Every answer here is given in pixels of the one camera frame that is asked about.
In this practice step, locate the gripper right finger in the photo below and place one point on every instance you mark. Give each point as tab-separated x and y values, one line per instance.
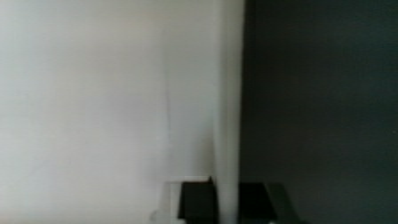
265	206

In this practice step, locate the white drawer cabinet frame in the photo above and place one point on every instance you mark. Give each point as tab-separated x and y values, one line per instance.
119	106

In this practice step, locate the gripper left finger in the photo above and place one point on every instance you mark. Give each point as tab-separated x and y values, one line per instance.
197	210

